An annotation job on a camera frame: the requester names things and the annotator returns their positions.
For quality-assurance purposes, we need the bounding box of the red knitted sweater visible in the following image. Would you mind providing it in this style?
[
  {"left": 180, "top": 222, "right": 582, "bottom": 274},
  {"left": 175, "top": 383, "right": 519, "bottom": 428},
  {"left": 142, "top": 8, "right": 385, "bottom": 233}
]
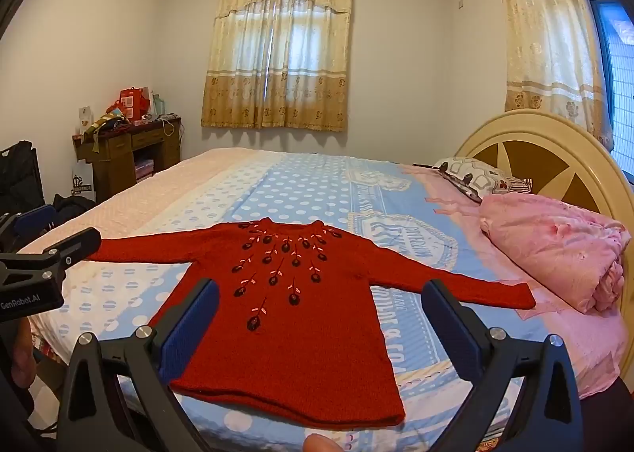
[{"left": 95, "top": 219, "right": 535, "bottom": 429}]

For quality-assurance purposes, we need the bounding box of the person left hand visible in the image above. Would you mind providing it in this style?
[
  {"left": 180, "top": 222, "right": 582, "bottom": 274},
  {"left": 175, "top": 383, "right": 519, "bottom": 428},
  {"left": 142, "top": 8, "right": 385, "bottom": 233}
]
[{"left": 12, "top": 318, "right": 36, "bottom": 389}]

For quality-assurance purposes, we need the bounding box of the person right hand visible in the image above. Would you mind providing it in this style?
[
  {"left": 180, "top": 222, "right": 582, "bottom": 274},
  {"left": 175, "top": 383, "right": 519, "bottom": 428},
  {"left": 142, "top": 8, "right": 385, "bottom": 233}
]
[{"left": 302, "top": 434, "right": 344, "bottom": 452}]

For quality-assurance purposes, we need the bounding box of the black folding chair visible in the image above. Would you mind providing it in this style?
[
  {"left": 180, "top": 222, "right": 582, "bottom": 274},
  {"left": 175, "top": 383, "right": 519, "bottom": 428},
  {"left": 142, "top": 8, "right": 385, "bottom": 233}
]
[{"left": 0, "top": 141, "right": 45, "bottom": 215}]

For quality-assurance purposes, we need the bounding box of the white paper bag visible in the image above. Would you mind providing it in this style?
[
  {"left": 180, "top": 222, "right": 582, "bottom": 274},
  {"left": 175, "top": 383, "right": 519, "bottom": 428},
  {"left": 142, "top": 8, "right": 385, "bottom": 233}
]
[{"left": 71, "top": 160, "right": 97, "bottom": 202}]

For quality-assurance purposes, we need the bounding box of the dark wooden desk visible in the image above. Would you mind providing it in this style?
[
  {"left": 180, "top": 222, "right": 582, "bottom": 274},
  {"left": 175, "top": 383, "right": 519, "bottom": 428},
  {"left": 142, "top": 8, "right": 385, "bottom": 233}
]
[{"left": 72, "top": 117, "right": 181, "bottom": 203}]

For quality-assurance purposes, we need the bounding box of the red gift box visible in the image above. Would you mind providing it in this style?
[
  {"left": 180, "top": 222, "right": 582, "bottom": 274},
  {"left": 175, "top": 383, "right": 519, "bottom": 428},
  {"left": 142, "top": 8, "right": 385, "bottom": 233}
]
[{"left": 119, "top": 87, "right": 151, "bottom": 121}]

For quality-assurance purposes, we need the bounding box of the folded pink quilt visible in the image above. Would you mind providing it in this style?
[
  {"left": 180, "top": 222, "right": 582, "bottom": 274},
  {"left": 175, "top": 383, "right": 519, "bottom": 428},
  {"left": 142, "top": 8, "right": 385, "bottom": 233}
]
[{"left": 479, "top": 192, "right": 631, "bottom": 314}]

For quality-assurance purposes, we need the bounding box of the blue polka dot bed blanket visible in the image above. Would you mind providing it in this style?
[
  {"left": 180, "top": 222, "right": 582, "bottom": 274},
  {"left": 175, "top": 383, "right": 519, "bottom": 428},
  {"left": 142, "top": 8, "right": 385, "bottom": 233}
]
[{"left": 26, "top": 148, "right": 628, "bottom": 451}]

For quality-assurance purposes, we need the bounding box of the grey patterned pillow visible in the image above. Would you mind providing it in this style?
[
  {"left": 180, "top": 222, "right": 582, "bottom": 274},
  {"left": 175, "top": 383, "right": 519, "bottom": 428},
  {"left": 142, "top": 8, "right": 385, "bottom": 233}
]
[{"left": 432, "top": 157, "right": 533, "bottom": 204}]

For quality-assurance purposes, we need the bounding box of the cream wooden headboard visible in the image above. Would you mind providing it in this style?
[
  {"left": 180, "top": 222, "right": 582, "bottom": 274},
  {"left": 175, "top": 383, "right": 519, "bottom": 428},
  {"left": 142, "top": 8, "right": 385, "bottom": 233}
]
[{"left": 457, "top": 109, "right": 633, "bottom": 395}]

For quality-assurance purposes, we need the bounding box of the beige curtain centre window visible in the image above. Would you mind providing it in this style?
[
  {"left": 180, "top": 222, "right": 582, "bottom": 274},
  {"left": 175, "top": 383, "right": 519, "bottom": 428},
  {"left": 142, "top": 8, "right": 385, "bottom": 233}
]
[{"left": 201, "top": 0, "right": 353, "bottom": 132}]

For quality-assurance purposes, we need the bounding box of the beige curtain side window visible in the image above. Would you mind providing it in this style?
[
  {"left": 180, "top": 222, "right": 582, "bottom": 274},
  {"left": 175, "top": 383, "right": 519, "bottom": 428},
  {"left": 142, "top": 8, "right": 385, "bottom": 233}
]
[{"left": 502, "top": 0, "right": 614, "bottom": 151}]

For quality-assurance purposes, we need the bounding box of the window with grille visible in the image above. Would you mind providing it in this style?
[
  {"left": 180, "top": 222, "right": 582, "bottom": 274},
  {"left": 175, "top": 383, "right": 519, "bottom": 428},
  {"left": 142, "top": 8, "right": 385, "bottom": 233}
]
[{"left": 588, "top": 0, "right": 634, "bottom": 184}]

